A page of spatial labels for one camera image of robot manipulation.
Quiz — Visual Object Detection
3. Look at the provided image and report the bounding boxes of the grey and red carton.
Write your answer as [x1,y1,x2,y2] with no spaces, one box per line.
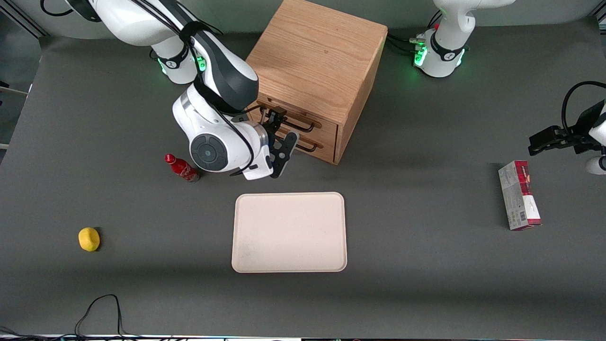
[498,160,542,231]

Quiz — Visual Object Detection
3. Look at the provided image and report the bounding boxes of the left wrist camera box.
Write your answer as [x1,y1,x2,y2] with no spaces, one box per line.
[585,155,606,176]

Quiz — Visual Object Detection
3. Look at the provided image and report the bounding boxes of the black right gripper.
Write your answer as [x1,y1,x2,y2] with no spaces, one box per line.
[263,108,288,148]

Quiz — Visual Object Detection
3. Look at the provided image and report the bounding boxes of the red cola bottle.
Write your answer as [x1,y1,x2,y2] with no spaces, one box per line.
[164,153,200,184]

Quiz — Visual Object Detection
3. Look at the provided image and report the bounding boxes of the yellow lemon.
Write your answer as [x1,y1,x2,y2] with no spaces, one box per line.
[78,227,101,252]

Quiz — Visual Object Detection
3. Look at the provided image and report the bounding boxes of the wooden drawer cabinet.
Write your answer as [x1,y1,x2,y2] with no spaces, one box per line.
[246,0,389,165]

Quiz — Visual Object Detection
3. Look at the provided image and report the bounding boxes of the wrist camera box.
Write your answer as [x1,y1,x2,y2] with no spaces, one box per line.
[585,155,606,176]
[271,132,300,179]

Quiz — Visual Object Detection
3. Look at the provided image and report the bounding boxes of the black left gripper cable loop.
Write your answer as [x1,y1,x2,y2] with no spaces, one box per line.
[561,81,606,139]

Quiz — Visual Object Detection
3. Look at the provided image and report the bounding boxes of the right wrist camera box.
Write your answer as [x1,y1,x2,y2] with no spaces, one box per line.
[271,132,300,179]

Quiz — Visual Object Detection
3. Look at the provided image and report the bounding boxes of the wooden drawer with short front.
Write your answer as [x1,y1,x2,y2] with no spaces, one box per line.
[284,129,338,165]

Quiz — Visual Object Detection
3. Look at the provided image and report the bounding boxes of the black cable on table edge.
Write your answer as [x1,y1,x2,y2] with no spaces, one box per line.
[0,294,190,341]

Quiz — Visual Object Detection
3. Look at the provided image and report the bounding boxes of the black left arm base cables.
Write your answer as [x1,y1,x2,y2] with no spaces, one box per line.
[386,9,443,55]

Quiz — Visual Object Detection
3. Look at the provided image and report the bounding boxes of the wooden drawer with tall front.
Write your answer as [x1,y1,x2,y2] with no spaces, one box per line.
[256,97,339,145]

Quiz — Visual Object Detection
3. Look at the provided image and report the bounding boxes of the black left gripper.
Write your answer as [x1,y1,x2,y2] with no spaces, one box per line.
[528,102,606,156]

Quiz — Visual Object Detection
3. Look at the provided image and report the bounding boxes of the cream plastic tray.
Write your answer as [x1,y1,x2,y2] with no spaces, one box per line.
[232,192,348,273]

